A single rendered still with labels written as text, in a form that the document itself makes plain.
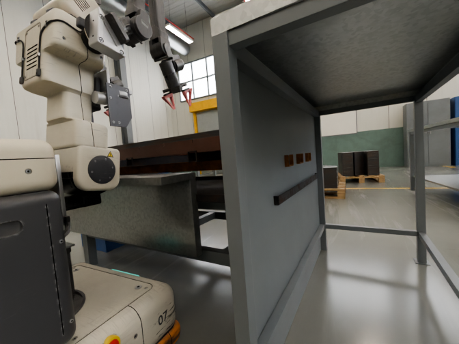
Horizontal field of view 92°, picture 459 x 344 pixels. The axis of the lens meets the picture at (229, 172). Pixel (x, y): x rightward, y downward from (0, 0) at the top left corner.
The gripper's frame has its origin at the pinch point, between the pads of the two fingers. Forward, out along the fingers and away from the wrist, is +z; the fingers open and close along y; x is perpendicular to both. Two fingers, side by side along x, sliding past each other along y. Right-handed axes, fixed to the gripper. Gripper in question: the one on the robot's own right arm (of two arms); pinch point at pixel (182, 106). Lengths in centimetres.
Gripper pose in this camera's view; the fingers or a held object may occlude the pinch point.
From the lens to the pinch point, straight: 113.9
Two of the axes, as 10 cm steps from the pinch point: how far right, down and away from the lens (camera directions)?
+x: -3.7, 5.3, -7.6
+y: -8.9, 0.4, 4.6
